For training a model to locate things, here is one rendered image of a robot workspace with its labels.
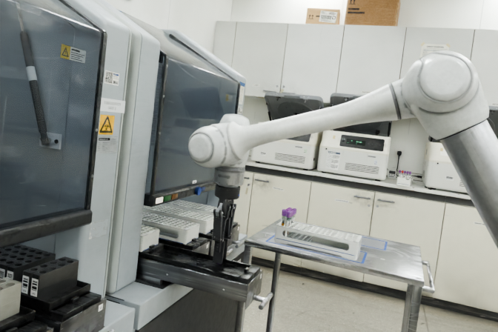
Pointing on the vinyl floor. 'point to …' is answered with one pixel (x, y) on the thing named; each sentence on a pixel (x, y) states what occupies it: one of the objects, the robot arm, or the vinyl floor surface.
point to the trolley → (412, 307)
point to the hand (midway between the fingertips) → (220, 250)
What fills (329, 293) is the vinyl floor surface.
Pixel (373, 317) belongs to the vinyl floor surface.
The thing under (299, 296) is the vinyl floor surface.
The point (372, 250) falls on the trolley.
